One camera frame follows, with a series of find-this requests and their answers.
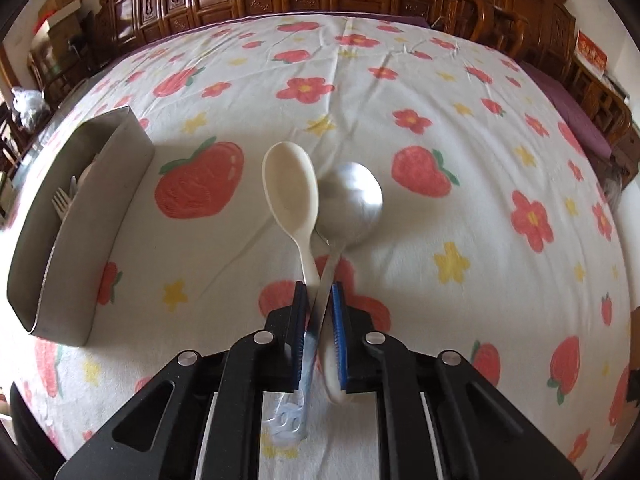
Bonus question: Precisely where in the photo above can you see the dark wooden chair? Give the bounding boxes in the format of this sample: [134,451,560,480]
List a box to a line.
[27,35,96,107]

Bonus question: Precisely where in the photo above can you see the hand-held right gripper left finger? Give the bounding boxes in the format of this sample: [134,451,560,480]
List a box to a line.
[55,281,308,480]

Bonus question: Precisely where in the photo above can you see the strawberry flower print bedsheet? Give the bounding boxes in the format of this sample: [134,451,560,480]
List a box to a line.
[0,14,637,480]

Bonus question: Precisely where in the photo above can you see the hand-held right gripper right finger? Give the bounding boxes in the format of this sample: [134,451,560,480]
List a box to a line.
[330,281,583,480]

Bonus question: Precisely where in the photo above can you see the white plastic fork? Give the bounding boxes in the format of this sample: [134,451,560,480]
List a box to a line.
[51,187,74,222]

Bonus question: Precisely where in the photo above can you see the carved wooden armchair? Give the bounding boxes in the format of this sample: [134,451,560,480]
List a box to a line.
[565,54,634,172]
[432,0,529,59]

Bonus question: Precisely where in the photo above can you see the white plastic spoon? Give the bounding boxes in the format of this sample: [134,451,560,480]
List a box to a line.
[262,140,348,405]

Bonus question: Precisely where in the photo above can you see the metal utensil tray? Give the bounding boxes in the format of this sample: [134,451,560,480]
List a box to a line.
[6,105,156,348]

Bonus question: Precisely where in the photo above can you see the metal spoon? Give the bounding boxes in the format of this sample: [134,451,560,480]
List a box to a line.
[267,161,385,445]

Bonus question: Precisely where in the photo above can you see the red gift box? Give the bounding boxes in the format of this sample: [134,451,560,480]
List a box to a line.
[575,30,609,71]

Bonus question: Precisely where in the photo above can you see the purple mat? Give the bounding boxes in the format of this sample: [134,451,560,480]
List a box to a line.
[520,60,614,159]

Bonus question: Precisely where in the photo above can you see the white plastic bag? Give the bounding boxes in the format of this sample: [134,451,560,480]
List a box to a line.
[11,86,51,129]

